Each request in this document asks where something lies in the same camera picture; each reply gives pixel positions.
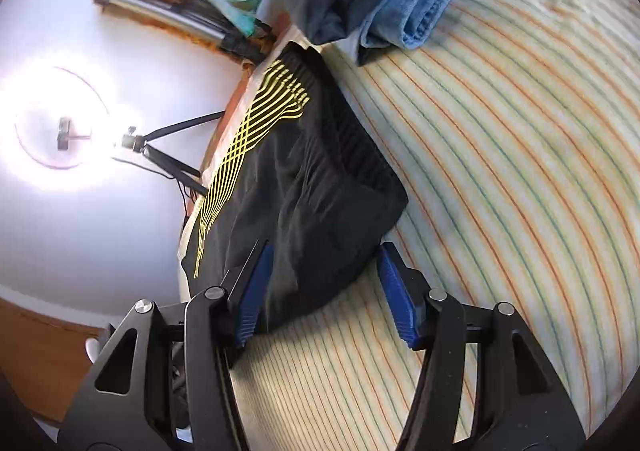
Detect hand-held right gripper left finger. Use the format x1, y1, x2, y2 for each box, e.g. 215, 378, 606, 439
56, 240, 276, 451

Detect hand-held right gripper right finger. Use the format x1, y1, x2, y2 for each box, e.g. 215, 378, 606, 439
376, 242, 587, 451

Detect black pants with yellow lines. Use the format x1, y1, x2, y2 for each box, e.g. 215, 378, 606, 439
180, 42, 409, 335

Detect striped bed sheet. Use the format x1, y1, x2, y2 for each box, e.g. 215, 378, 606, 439
180, 0, 640, 451

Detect black tripod stand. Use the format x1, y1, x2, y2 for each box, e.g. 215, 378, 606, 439
112, 110, 226, 197

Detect silver metal tube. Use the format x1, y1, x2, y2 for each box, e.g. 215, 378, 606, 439
102, 0, 228, 43

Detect wooden bed frame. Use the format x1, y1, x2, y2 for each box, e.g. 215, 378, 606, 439
200, 11, 293, 172

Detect ring light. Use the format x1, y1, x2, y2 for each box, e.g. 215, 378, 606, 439
0, 58, 133, 192

